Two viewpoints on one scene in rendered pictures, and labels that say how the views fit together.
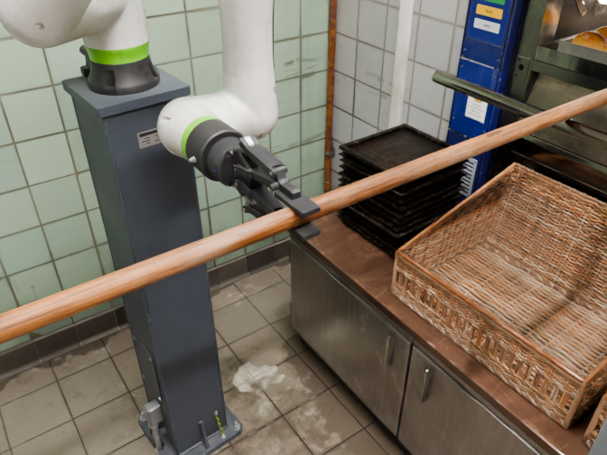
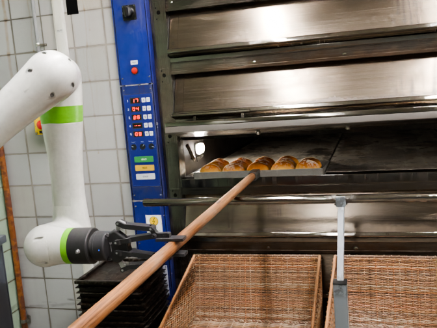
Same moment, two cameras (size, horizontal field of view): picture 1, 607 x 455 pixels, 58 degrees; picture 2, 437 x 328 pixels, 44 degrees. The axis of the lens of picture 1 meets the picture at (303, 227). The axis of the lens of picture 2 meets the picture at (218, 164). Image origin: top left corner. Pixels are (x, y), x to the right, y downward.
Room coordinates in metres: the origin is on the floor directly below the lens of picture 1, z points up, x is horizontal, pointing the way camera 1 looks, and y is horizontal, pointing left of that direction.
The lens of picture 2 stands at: (-0.44, 0.72, 1.57)
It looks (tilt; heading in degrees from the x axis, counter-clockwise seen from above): 8 degrees down; 321
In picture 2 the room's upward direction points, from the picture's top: 5 degrees counter-clockwise
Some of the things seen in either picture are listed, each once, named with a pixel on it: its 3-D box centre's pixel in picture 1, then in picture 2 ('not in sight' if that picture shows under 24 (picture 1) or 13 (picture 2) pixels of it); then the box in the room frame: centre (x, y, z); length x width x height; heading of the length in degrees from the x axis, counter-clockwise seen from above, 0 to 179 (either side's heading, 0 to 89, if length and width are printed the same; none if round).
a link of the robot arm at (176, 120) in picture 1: (195, 129); (52, 245); (0.91, 0.19, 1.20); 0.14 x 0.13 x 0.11; 35
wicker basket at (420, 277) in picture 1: (536, 274); (246, 307); (1.08, -0.60, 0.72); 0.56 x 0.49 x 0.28; 36
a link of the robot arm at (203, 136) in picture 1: (220, 151); (86, 245); (0.83, 0.14, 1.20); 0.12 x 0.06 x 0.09; 125
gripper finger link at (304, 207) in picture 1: (296, 201); (171, 238); (0.64, 0.01, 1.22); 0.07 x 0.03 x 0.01; 36
